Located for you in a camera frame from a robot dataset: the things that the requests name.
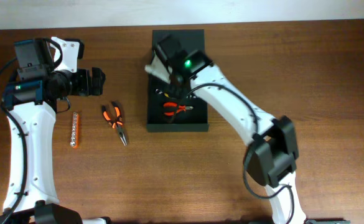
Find chrome blue ratchet wrench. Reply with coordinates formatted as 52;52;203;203
154;89;197;100

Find red small cutting pliers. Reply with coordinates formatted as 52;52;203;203
162;102;193;116

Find orange black long-nose pliers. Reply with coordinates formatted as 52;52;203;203
101;101;128;146

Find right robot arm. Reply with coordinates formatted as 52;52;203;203
145;35;307;223

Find right black cable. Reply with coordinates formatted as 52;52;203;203
169;82;295;224

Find black open gift box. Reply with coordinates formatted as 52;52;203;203
147;29;209;133

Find orange socket bit holder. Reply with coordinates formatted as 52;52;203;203
70;112;80;149

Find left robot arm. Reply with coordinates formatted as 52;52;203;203
0;37;111;223

